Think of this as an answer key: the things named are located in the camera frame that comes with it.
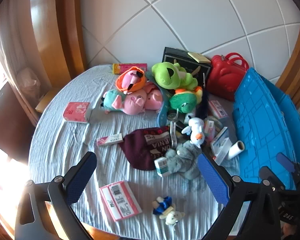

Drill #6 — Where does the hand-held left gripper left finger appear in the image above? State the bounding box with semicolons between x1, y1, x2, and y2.
14;151;98;240

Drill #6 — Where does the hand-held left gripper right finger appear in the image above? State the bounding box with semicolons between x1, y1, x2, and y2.
197;152;282;240

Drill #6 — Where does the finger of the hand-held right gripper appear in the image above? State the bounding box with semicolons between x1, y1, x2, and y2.
276;152;300;180
259;166;287;193

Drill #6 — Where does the blue plastic crate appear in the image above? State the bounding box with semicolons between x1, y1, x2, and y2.
232;67;300;192

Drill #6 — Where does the white duck plush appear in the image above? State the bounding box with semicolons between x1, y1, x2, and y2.
181;117;206;147

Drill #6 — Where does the maroon knit beanie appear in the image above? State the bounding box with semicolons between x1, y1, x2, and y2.
122;127;173;171

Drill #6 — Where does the red patterned tissue pack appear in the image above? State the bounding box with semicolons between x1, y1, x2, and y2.
62;102;92;124

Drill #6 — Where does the plain white box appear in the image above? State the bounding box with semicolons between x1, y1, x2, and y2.
214;140;232;166

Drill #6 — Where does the grey plush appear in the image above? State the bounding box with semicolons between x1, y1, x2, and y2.
162;141;204;181

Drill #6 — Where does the white lint roll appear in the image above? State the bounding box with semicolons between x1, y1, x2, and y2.
227;141;245;161

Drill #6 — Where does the light blue striped bedsheet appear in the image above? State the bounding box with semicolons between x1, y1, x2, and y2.
27;64;243;236

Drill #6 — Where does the white blue box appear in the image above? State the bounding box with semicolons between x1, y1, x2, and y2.
210;127;230;153

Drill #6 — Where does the large pink white box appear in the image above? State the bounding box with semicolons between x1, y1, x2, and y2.
99;180;143;222

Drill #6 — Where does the slim pink white box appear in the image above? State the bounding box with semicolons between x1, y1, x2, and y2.
96;133;124;147

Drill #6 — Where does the small pink box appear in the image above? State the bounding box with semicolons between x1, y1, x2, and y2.
203;120;216;143

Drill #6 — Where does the small teal white box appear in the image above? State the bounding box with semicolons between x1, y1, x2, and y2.
154;156;171;178

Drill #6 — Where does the metal carabiner with keys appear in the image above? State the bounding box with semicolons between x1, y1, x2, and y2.
168;111;179;149

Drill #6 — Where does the pink white labelled box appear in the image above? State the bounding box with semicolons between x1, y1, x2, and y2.
207;100;229;120

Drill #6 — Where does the dark blue feather duster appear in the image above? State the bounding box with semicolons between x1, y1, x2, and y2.
194;72;212;125

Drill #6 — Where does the teal patterned fabric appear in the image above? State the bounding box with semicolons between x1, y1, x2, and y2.
157;80;175;128

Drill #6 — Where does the green orange plush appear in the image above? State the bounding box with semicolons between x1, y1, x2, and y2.
169;86;203;114

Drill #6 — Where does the pink pig plush teal outfit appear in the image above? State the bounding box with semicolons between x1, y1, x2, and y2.
101;89;148;116

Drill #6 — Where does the wooden bedside cabinet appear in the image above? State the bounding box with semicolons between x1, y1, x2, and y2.
0;81;39;160

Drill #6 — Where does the red bear-shaped case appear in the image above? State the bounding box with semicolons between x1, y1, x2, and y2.
206;52;249;102

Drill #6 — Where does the orange hooded pink plush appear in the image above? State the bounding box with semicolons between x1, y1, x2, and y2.
115;66;147;95

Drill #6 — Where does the clear plastic bag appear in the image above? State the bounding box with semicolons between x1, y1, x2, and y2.
16;67;40;98

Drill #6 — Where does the green frog plush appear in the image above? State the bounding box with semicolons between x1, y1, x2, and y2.
151;62;198;91

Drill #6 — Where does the long pink yellow box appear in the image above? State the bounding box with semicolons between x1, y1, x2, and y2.
112;63;148;75

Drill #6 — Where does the black box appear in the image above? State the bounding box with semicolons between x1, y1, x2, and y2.
162;47;213;81

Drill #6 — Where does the yellow sticky note pad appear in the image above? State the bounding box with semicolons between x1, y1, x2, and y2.
187;52;212;64

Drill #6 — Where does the beige curtain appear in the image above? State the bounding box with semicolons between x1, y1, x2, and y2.
0;0;53;100

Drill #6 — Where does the small bear keychain blue dress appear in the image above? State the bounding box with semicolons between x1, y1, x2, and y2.
152;196;186;227

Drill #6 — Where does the wooden headboard frame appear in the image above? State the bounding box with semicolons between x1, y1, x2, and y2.
30;0;300;120

